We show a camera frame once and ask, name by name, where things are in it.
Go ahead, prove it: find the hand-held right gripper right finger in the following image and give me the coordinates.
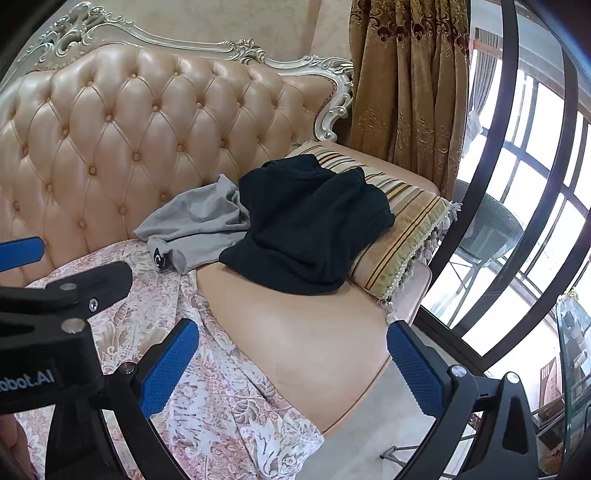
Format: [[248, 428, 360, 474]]
[[385, 320, 541, 480]]

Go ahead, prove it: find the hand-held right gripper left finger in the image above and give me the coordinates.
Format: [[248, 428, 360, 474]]
[[46, 318, 200, 480]]

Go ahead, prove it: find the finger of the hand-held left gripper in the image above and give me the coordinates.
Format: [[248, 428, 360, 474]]
[[0, 261, 133, 324], [0, 237, 45, 273]]

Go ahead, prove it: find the navy sweater yellow lettering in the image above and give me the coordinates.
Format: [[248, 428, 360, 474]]
[[218, 154, 395, 295]]

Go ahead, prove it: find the pink floral blanket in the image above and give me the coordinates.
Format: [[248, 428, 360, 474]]
[[14, 237, 324, 480]]

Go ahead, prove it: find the metal stand leg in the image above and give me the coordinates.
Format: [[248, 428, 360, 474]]
[[379, 429, 476, 462]]

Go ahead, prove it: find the black framed glass window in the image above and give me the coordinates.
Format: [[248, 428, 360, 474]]
[[416, 0, 591, 370]]

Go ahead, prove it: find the grey garment black label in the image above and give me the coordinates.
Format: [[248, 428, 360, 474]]
[[134, 174, 252, 275]]

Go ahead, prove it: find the striped fringed cushion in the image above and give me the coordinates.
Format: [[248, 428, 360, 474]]
[[284, 141, 462, 324]]

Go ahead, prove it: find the beige tufted leather sofa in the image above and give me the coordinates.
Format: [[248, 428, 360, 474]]
[[0, 2, 439, 437]]

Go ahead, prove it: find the glass table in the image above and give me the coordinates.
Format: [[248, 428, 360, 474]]
[[554, 291, 591, 462]]

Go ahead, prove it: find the dark wicker chair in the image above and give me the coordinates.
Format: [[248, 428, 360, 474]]
[[443, 191, 527, 324]]

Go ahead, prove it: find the gold embroidered curtain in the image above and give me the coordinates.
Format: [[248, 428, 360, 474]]
[[346, 0, 469, 199]]

